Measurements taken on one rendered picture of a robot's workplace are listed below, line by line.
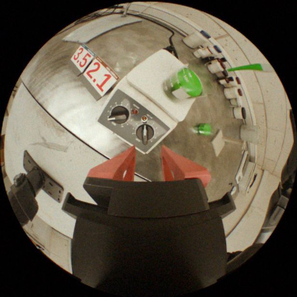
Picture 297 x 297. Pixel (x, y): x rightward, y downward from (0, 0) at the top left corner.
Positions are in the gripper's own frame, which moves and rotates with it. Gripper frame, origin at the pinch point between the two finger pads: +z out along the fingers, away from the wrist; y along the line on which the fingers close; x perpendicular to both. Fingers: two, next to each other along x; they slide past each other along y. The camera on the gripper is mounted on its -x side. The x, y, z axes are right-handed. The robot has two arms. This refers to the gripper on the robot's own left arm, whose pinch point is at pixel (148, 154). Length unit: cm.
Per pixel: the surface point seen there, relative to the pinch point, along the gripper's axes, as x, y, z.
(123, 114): -3.3, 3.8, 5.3
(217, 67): -21.8, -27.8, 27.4
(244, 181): 51, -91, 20
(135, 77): -9.2, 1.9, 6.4
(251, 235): 82, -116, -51
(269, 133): -1, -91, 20
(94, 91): -7.9, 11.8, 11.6
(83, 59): -18.2, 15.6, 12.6
